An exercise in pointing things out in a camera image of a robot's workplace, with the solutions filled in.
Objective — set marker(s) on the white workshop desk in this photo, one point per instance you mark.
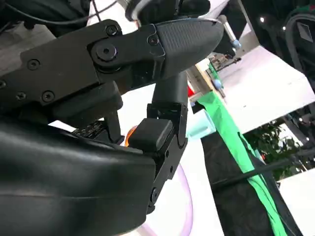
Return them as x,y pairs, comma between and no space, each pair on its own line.
265,93

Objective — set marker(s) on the black cloth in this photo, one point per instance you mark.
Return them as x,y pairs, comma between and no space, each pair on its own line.
233,209

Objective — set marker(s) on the small red item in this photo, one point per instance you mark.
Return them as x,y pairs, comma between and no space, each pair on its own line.
191,91

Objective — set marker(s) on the small blue ball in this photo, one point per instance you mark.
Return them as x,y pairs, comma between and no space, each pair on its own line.
217,84

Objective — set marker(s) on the green cloth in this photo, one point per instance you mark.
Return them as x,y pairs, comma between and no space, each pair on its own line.
229,127

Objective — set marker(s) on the black workshop chair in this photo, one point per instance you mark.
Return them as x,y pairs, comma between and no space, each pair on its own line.
300,37

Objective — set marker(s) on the orange white toy bread roll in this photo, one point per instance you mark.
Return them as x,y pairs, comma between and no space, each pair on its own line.
128,140

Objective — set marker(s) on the lilac plate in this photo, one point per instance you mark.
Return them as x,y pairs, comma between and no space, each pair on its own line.
190,204

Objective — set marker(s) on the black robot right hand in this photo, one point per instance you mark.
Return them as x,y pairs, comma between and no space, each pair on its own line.
73,184

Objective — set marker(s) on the pale green mug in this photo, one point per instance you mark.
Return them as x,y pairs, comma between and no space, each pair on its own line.
199,127

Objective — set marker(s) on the black rod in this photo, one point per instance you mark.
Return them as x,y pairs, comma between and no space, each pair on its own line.
246,175

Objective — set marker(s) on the green leafy plant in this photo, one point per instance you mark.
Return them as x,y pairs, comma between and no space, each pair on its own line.
268,140

